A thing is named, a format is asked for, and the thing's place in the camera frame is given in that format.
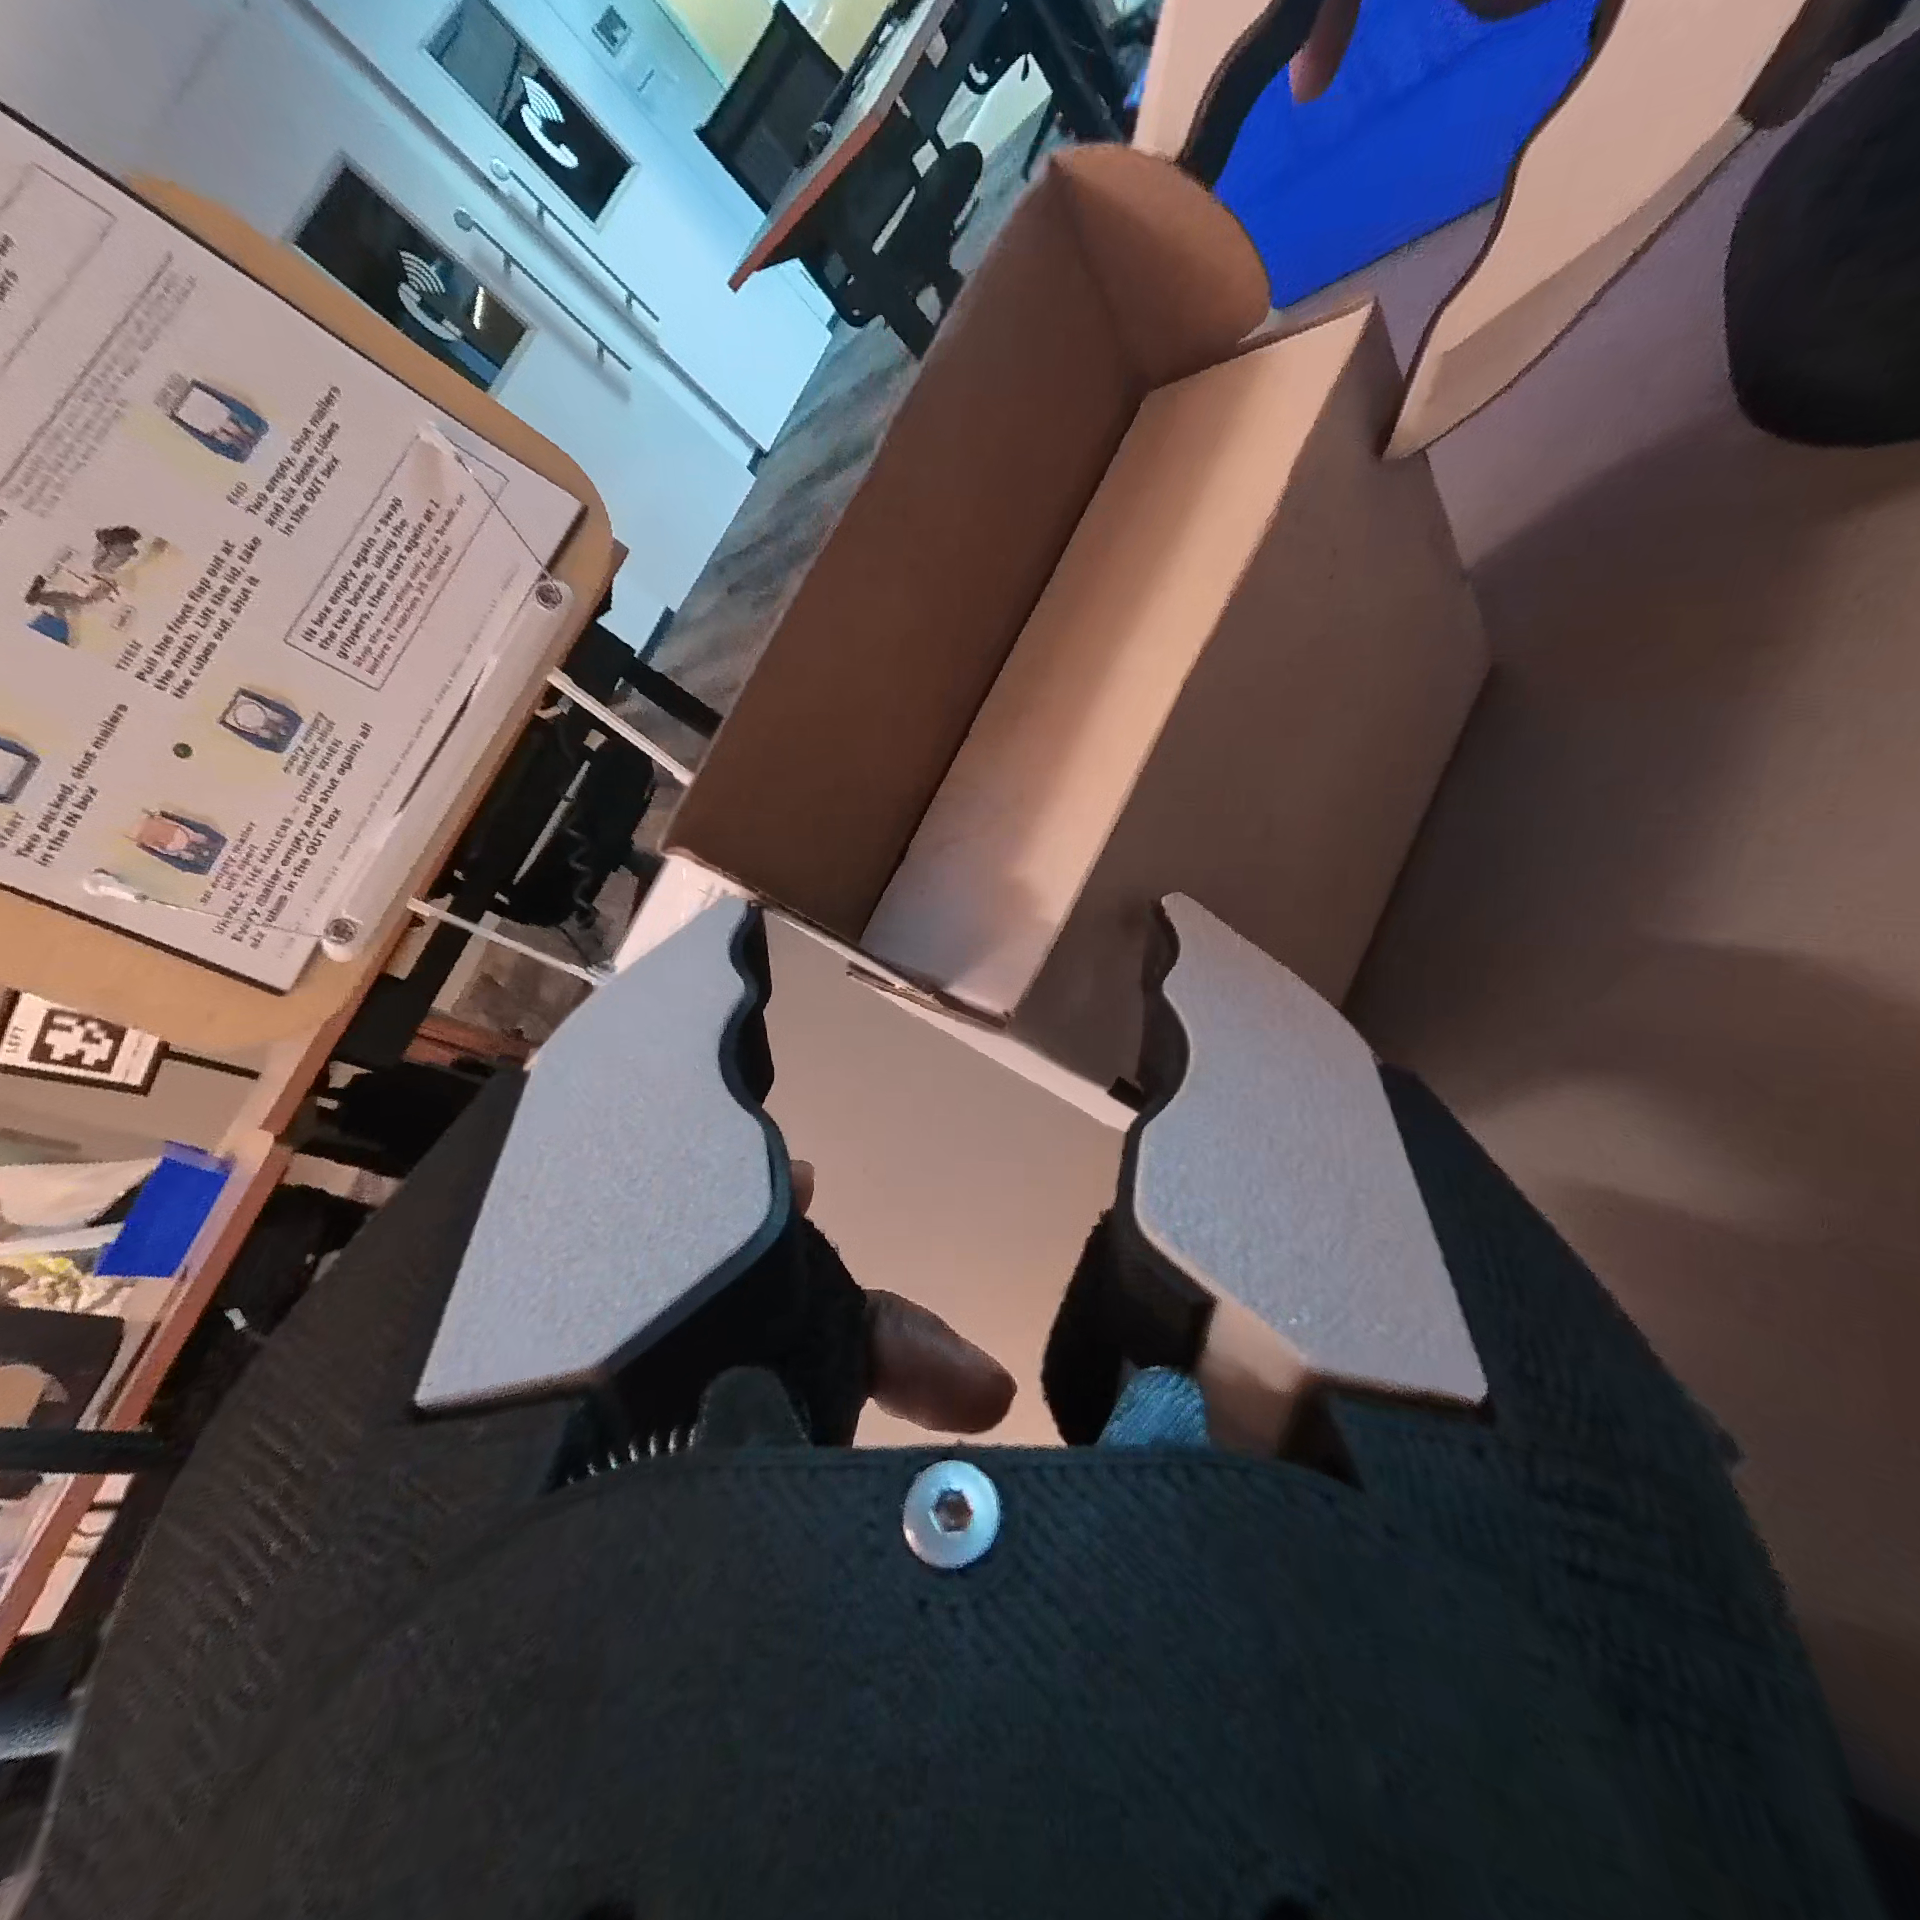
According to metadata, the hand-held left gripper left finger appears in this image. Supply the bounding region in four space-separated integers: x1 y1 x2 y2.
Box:
412 900 798 1414

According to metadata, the instruction sign on white stand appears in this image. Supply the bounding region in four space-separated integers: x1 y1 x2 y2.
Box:
0 100 750 1156

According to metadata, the white cardboard mailer box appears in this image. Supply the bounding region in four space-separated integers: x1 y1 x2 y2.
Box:
661 141 1491 1132

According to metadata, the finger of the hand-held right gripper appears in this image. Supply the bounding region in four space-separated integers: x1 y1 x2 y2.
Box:
1382 0 1809 461
1128 0 1324 182

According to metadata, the door with phone icon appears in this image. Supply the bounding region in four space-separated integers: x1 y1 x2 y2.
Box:
291 156 536 396
429 0 642 222

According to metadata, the person's left hand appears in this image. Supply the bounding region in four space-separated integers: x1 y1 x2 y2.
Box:
861 1293 1019 1432

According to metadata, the wooden-edged office desk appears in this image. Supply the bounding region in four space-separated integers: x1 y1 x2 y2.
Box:
731 0 1052 354

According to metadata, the black office chair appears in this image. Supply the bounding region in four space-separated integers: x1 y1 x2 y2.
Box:
696 2 847 194
828 141 986 357

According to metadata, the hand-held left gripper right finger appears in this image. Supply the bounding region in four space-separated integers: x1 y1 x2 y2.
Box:
1125 896 1493 1463

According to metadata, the black quilted wrist rest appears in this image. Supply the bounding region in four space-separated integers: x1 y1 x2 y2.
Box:
1725 23 1920 452

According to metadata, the blue plastic bin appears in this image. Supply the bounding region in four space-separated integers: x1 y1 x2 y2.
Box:
1212 0 1605 310

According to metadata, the black and white marker tag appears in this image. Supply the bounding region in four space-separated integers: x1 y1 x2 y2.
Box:
0 1008 165 1100

